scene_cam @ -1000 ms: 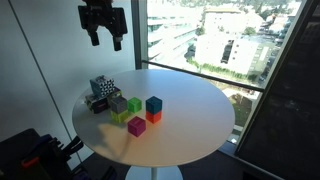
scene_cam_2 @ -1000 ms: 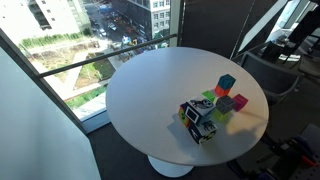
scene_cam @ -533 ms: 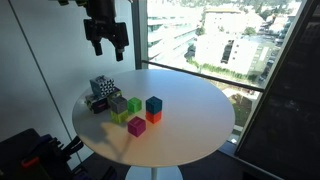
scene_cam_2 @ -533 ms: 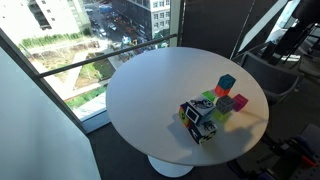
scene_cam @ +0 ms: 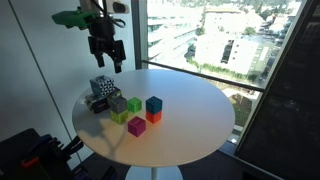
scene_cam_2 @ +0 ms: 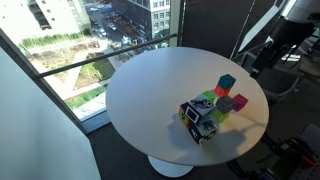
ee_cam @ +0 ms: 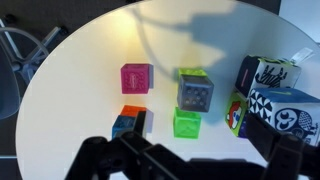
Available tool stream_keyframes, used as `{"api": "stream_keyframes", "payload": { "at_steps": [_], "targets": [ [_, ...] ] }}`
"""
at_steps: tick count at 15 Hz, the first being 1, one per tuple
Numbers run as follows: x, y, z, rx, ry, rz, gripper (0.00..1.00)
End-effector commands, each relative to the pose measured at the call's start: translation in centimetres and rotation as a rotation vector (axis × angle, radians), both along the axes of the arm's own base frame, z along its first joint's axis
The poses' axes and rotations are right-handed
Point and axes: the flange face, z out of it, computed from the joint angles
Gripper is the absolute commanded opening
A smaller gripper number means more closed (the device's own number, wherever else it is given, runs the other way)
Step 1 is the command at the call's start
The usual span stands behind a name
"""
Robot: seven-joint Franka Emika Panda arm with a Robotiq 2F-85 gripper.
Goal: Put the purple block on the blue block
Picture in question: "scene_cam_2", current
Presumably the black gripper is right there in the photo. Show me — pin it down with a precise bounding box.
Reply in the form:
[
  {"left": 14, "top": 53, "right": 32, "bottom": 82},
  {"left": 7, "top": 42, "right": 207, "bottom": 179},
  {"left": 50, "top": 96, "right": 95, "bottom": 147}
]
[{"left": 250, "top": 15, "right": 316, "bottom": 80}]

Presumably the blue block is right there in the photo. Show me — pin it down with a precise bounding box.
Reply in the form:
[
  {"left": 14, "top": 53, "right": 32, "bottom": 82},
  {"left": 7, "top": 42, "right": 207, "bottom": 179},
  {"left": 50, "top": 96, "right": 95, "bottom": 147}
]
[{"left": 218, "top": 73, "right": 237, "bottom": 91}]

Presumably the magenta pink block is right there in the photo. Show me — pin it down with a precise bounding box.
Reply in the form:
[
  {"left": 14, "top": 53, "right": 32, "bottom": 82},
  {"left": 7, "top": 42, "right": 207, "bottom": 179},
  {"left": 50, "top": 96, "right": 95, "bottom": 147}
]
[{"left": 232, "top": 93, "right": 250, "bottom": 112}]

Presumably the orange block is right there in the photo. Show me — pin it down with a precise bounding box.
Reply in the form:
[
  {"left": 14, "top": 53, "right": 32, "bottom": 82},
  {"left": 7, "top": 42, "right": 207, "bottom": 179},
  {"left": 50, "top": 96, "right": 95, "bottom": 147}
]
[{"left": 214, "top": 84, "right": 232, "bottom": 98}]

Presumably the small bright green block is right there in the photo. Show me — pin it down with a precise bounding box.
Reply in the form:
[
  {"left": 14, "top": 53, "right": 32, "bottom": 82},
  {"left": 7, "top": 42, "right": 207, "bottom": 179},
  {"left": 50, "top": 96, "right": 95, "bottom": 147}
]
[{"left": 201, "top": 90, "right": 217, "bottom": 104}]

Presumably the lime green block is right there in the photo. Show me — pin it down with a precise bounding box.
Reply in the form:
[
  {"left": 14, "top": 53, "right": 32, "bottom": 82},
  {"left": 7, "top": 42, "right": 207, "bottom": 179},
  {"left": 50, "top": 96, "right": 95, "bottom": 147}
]
[{"left": 211, "top": 108, "right": 231, "bottom": 123}]

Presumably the grey swivel chair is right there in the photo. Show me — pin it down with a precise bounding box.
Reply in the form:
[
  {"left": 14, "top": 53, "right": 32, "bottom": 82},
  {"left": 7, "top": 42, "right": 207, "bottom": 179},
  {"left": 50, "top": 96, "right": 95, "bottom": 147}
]
[{"left": 239, "top": 49, "right": 301, "bottom": 106}]

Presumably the whale print patterned cube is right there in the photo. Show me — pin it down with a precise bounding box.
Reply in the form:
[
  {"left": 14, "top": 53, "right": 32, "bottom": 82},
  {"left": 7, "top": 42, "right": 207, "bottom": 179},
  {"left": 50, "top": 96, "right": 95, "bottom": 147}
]
[{"left": 185, "top": 93, "right": 217, "bottom": 127}]

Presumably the multicolour patterned cube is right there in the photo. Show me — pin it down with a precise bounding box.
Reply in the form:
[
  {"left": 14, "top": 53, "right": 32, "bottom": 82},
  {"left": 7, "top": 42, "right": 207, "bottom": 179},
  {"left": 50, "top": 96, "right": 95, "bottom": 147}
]
[{"left": 178, "top": 102, "right": 192, "bottom": 128}]

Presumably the black pegboard table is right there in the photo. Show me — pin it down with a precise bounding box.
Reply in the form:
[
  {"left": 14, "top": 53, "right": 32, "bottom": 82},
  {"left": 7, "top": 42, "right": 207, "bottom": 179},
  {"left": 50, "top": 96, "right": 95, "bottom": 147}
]
[{"left": 288, "top": 159, "right": 320, "bottom": 180}]

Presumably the metal window handrail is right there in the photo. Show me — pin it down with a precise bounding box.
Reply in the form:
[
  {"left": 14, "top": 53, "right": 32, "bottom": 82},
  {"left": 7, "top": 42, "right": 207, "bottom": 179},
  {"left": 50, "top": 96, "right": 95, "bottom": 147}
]
[{"left": 36, "top": 33, "right": 178, "bottom": 80}]

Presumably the orange handled bar clamp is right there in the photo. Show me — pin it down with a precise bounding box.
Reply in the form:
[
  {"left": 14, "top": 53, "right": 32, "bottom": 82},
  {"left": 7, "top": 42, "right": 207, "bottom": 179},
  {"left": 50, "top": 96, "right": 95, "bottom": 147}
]
[{"left": 271, "top": 134, "right": 318, "bottom": 169}]

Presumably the white table pedestal base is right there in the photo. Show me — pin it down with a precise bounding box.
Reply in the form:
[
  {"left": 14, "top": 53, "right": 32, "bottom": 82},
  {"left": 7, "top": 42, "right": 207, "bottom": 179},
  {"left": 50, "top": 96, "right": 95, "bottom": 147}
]
[{"left": 147, "top": 154, "right": 195, "bottom": 179}]

